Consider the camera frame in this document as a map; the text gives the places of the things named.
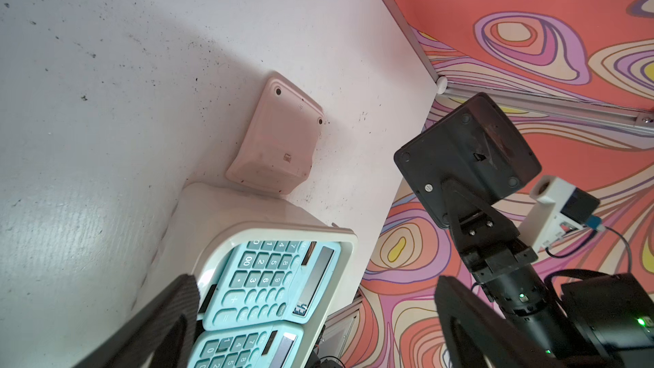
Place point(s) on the teal calculator with display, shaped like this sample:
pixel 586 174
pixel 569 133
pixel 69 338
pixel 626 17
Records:
pixel 265 345

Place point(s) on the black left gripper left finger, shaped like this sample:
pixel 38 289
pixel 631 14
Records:
pixel 160 335

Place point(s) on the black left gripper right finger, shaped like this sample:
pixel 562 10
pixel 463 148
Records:
pixel 475 335

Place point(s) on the cream plastic storage box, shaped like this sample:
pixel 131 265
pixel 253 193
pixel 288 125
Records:
pixel 209 222

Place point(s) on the light blue calculator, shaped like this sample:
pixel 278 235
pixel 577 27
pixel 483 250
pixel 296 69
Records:
pixel 264 281

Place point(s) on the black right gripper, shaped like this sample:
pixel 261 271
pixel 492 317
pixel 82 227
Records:
pixel 579 317

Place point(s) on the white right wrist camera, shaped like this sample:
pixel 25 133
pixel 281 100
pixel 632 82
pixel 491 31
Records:
pixel 560 208

